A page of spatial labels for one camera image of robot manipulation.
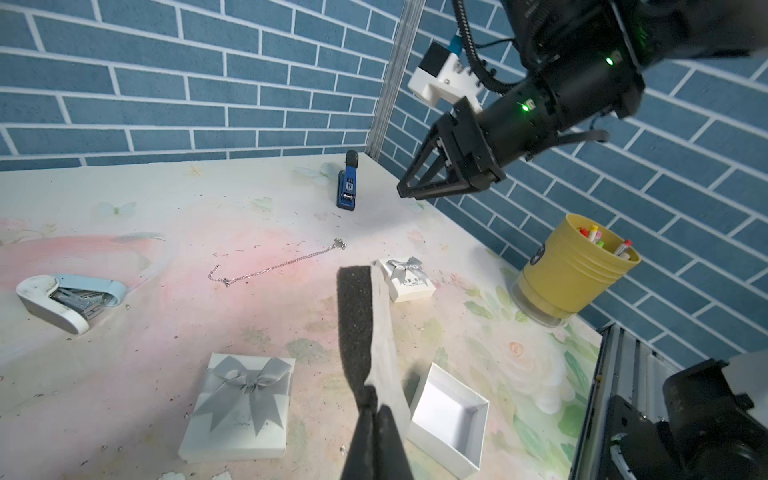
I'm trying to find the silver chain necklace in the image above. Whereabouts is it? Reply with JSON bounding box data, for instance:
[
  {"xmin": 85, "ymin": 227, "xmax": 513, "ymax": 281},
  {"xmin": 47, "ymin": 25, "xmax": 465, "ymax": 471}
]
[{"xmin": 207, "ymin": 238, "xmax": 347, "ymax": 288}]

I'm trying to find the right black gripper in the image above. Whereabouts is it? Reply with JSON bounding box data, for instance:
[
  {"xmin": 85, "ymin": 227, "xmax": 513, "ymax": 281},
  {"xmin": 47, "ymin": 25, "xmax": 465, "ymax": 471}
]
[{"xmin": 397, "ymin": 97, "xmax": 510, "ymax": 200}]

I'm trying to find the white jewelry box base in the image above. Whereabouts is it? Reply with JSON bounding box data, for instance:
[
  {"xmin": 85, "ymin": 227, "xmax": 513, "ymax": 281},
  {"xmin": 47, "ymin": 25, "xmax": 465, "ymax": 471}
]
[{"xmin": 408, "ymin": 364, "xmax": 490, "ymax": 479}]

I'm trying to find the aluminium front rail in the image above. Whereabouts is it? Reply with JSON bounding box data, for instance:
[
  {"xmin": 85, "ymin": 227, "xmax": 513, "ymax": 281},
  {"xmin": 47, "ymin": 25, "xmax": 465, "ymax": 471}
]
[{"xmin": 569, "ymin": 324, "xmax": 680, "ymax": 479}]

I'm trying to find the grey foam box insert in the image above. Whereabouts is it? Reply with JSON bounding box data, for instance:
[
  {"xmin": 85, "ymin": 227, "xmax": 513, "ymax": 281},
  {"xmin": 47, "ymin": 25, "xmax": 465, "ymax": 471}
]
[{"xmin": 336, "ymin": 265, "xmax": 410, "ymax": 425}]

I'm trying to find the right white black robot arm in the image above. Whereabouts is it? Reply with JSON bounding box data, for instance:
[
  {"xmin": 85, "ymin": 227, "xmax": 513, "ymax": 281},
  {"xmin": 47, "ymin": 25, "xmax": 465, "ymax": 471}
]
[{"xmin": 397, "ymin": 1, "xmax": 767, "ymax": 199}]

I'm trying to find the middle white bow gift box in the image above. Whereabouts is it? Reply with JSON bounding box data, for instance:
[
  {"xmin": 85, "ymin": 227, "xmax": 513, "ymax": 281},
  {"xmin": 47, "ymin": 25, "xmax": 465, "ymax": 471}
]
[{"xmin": 178, "ymin": 353, "xmax": 296, "ymax": 463}]

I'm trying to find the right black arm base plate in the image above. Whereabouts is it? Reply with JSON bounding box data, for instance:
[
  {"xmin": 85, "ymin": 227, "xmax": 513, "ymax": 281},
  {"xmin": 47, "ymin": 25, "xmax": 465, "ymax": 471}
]
[{"xmin": 591, "ymin": 351, "xmax": 767, "ymax": 479}]

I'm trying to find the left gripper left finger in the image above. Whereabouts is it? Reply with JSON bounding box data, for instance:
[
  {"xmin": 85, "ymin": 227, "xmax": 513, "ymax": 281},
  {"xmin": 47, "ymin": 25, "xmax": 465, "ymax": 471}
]
[{"xmin": 340, "ymin": 386, "xmax": 378, "ymax": 480}]

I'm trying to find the blue black stapler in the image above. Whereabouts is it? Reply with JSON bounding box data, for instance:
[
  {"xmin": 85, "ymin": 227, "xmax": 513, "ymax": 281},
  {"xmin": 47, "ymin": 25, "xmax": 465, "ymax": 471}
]
[{"xmin": 336, "ymin": 150, "xmax": 359, "ymax": 211}]

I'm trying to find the white bow box lid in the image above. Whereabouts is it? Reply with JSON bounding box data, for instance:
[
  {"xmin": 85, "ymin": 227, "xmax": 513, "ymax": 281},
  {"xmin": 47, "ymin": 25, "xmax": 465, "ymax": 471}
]
[{"xmin": 375, "ymin": 256, "xmax": 436, "ymax": 303}]

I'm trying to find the yellow pen cup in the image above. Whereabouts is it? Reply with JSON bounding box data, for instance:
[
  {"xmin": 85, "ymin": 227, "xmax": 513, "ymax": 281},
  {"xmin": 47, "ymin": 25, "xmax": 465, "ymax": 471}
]
[{"xmin": 510, "ymin": 214, "xmax": 642, "ymax": 329}]

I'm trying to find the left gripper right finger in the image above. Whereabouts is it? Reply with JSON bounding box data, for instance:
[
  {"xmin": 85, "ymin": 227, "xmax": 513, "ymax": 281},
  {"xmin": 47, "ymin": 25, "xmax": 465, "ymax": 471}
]
[{"xmin": 374, "ymin": 405, "xmax": 414, "ymax": 480}]

